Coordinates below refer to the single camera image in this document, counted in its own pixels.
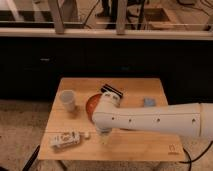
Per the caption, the white bottle with label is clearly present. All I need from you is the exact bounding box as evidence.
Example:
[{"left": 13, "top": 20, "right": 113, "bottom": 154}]
[{"left": 50, "top": 131, "right": 90, "bottom": 148}]

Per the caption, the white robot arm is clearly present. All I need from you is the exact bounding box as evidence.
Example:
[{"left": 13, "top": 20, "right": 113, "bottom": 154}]
[{"left": 92, "top": 92, "right": 213, "bottom": 141}]

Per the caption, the orange ceramic bowl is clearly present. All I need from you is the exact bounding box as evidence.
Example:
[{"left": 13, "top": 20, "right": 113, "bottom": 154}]
[{"left": 86, "top": 94, "right": 101, "bottom": 120}]

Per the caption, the wooden table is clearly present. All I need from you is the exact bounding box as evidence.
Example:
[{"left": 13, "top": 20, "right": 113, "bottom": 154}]
[{"left": 38, "top": 78, "right": 184, "bottom": 162}]

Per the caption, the blue sponge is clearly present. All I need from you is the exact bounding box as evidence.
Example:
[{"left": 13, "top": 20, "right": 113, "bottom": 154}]
[{"left": 143, "top": 98, "right": 156, "bottom": 107}]

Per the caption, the black cable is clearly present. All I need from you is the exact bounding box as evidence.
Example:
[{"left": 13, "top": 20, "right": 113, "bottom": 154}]
[{"left": 179, "top": 139, "right": 213, "bottom": 171}]

